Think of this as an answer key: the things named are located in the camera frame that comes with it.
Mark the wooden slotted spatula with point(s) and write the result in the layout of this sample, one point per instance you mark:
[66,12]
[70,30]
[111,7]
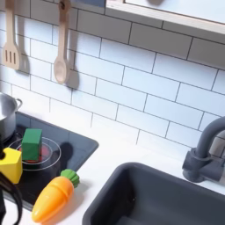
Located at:
[10,52]

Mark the black toy stove top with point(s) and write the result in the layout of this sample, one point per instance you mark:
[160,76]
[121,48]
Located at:
[70,146]

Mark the dark grey sink basin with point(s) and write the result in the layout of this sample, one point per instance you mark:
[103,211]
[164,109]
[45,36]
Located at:
[152,199]

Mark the yellow block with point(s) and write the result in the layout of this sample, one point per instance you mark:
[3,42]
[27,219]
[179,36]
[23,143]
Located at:
[11,165]

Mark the dark grey tap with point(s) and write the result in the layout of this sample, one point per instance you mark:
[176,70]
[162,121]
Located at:
[203,158]

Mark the orange toy carrot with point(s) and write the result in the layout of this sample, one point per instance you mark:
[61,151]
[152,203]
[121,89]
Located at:
[54,196]

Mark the wooden spoon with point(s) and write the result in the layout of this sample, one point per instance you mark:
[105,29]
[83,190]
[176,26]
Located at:
[61,66]

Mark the green block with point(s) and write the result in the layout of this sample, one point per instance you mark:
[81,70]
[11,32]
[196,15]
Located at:
[31,144]

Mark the white wooden cabinet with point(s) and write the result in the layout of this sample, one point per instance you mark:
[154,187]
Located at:
[175,13]

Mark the steel pot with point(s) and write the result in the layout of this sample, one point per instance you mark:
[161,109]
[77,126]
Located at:
[6,114]

